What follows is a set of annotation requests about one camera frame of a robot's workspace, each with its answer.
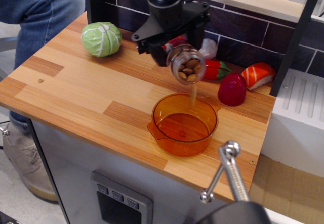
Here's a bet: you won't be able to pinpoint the orange transparent plastic pot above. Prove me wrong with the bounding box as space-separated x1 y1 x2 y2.
147 93 221 157

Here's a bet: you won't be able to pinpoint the clear almond jar red label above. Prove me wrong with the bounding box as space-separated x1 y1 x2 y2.
163 36 206 85

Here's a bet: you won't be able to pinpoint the beige sneaker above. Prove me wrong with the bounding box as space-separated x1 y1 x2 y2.
3 123 57 202

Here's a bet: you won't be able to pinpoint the red toy chili pepper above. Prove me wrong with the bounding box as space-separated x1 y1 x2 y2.
204 60 232 80

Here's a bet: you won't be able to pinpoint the white ribbed toy sink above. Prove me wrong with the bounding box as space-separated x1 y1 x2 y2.
273 69 323 130

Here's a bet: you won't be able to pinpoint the black metal shelf post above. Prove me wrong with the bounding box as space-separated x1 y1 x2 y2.
269 0 318 97

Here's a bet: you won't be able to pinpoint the red toy strawberry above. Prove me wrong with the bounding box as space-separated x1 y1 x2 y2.
218 73 247 106

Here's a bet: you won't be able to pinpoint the toy ice cream cone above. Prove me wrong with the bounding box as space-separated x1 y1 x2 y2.
199 38 218 60

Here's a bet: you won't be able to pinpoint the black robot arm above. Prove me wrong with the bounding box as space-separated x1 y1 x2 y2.
132 0 210 67

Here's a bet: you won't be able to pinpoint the almonds in pot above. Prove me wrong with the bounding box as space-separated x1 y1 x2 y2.
190 84 197 108

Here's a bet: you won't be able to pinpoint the toy salmon sushi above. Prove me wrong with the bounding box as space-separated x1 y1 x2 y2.
241 62 276 91

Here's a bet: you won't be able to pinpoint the green toy cabbage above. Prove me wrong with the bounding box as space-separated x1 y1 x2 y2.
81 22 122 57

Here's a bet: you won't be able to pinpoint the person leg in blue jeans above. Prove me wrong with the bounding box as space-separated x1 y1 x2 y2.
0 0 87 133

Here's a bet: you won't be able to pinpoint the grey oven control panel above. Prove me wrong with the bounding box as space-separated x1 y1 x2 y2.
91 172 153 224

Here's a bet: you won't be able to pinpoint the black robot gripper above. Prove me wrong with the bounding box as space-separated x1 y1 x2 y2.
132 1 210 67

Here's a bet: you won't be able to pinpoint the metal clamp screw handle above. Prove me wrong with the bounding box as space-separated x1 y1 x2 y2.
200 140 250 203

